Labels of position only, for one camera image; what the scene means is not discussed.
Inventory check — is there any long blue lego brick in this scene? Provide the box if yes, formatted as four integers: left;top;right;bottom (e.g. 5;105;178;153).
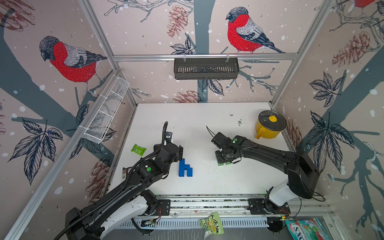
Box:
178;159;193;177

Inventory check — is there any long green lego brick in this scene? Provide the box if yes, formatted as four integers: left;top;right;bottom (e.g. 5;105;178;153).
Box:
218;162;232;167

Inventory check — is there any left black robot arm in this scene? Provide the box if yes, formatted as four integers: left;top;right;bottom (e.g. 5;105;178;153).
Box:
55;143;184;240

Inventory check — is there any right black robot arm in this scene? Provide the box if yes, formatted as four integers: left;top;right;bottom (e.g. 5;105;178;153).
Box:
211;132;320;213

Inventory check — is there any green snack packet on table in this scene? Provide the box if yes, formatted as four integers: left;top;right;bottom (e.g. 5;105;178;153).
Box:
131;144;147;156

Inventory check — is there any dark snack bar wrapper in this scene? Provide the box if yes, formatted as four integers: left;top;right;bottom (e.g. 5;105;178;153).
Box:
122;167;132;181

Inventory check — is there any yellow pot with glass lid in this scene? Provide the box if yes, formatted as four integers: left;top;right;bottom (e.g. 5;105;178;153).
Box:
255;110;287;139

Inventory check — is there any green snack bag front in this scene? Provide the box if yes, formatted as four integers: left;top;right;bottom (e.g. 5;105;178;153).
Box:
199;212;225;239

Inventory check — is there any colourful wipes pack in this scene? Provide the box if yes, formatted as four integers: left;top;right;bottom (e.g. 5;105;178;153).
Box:
286;218;332;240

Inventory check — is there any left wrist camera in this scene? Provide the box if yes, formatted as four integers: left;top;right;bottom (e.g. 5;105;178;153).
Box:
165;132;173;143

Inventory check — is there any white wire mesh basket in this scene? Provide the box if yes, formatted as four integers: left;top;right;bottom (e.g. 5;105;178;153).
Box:
83;77;130;144

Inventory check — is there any black wire shelf basket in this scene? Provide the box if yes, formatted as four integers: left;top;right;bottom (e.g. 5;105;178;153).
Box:
174;58;240;80

